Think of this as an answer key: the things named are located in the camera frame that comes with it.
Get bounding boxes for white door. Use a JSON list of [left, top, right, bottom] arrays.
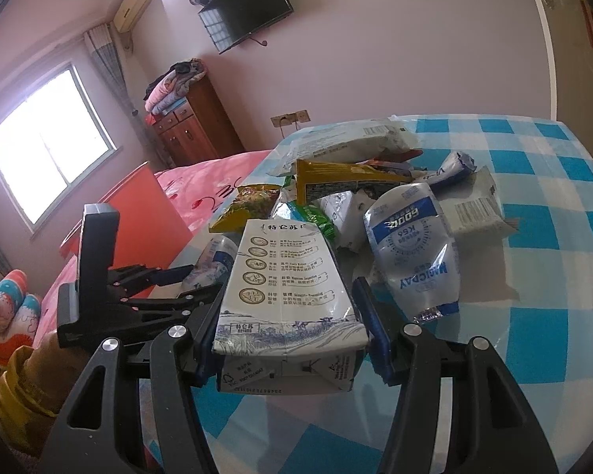
[[534, 0, 593, 156]]

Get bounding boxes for blue white checkered tablecloth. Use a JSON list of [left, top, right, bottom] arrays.
[[194, 115, 593, 473]]

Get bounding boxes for pink bed sheet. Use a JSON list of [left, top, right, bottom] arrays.
[[28, 147, 274, 357]]

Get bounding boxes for clear blue Magicday pouch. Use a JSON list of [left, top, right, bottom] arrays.
[[363, 182, 461, 323]]

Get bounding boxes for small blue-white pouch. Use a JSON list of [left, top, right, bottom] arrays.
[[181, 235, 238, 292]]

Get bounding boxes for colourful rolled blanket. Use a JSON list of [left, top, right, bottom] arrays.
[[0, 270, 42, 369]]

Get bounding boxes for large white plastic package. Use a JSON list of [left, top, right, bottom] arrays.
[[268, 119, 419, 177]]

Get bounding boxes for yellow snack bag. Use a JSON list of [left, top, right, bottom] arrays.
[[295, 160, 414, 205]]

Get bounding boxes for green snack packet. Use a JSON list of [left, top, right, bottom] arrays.
[[281, 183, 336, 242]]

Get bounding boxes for folded clothes pile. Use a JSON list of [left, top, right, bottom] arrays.
[[143, 58, 206, 113]]

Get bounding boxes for grey checkered curtain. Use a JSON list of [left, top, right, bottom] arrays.
[[83, 24, 172, 167]]

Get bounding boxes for black wall television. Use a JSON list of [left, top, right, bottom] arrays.
[[198, 0, 295, 55]]

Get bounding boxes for orange plastic bucket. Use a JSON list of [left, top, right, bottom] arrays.
[[58, 162, 195, 270]]

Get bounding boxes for white milk carton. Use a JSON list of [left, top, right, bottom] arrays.
[[213, 219, 368, 396]]

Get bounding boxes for wooden cabinet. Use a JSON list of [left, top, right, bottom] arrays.
[[152, 76, 246, 167]]

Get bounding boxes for wall air conditioner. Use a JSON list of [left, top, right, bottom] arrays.
[[113, 0, 152, 34]]

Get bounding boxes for wall power socket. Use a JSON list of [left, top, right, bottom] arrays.
[[271, 110, 310, 128]]

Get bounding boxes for window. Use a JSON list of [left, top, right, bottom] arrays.
[[0, 63, 117, 232]]

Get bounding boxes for white barcode wrapper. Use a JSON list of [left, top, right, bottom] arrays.
[[437, 167, 518, 242]]

